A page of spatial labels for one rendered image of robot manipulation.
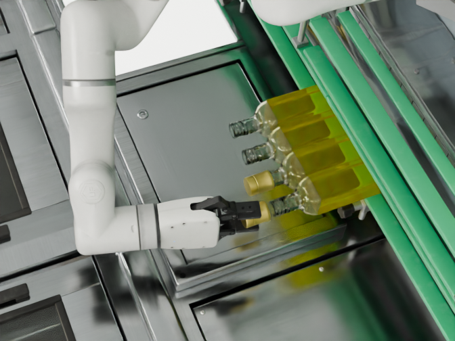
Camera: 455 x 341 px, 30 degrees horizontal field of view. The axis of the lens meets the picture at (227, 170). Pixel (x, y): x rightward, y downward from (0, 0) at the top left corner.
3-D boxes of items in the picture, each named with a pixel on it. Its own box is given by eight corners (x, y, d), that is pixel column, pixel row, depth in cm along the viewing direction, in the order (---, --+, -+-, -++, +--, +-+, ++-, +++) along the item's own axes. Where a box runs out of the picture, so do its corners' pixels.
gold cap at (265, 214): (261, 208, 146) (237, 216, 145) (263, 197, 143) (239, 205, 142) (269, 224, 144) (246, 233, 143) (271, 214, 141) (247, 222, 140)
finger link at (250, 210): (221, 222, 140) (261, 218, 141) (222, 212, 137) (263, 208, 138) (219, 206, 142) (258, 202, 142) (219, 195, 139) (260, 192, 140)
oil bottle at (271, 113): (350, 89, 163) (248, 120, 157) (355, 70, 158) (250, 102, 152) (363, 111, 160) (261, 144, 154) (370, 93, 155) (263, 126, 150)
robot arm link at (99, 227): (68, 162, 141) (64, 170, 132) (131, 156, 142) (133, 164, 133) (76, 250, 143) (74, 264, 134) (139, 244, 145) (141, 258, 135)
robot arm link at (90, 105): (116, 80, 132) (119, 212, 135) (115, 77, 145) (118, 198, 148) (60, 80, 131) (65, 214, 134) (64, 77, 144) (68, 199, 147)
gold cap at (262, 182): (265, 176, 150) (242, 183, 149) (267, 166, 147) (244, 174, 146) (273, 193, 148) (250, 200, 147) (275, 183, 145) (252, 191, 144)
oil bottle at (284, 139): (363, 114, 160) (261, 147, 155) (370, 95, 156) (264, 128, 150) (378, 137, 157) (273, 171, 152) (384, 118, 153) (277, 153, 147)
